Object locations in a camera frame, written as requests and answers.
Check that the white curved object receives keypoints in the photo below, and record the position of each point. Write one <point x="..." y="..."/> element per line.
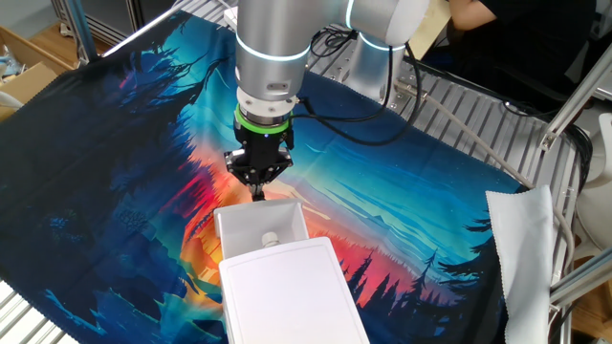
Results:
<point x="9" y="99"/>

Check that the person in black shirt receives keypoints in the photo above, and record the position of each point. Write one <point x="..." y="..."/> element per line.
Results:
<point x="526" y="38"/>

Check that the white moulded plastic object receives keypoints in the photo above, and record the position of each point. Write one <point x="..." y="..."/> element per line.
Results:
<point x="597" y="210"/>

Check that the bare person forearm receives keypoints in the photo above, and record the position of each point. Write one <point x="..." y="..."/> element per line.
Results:
<point x="466" y="14"/>

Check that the aluminium frame post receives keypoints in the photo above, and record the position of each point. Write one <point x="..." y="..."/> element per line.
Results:
<point x="143" y="28"/>
<point x="81" y="28"/>
<point x="583" y="279"/>
<point x="574" y="100"/>

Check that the brown cardboard box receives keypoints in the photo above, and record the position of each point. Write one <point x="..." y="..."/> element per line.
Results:
<point x="28" y="81"/>

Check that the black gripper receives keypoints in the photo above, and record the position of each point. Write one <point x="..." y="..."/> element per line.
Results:
<point x="265" y="148"/>

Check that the white cloth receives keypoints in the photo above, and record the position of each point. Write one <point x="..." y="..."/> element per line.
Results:
<point x="521" y="248"/>

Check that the tan cardboard sheet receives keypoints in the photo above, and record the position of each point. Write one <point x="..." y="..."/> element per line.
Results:
<point x="432" y="36"/>

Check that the colourful forest sunset cloth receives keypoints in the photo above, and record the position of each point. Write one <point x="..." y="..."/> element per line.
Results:
<point x="119" y="191"/>

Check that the white box lid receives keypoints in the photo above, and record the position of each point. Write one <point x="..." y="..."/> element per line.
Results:
<point x="287" y="296"/>

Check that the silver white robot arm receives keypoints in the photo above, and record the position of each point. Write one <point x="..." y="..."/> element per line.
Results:
<point x="272" y="48"/>

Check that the white plastic box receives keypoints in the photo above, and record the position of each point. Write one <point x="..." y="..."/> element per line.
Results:
<point x="258" y="224"/>

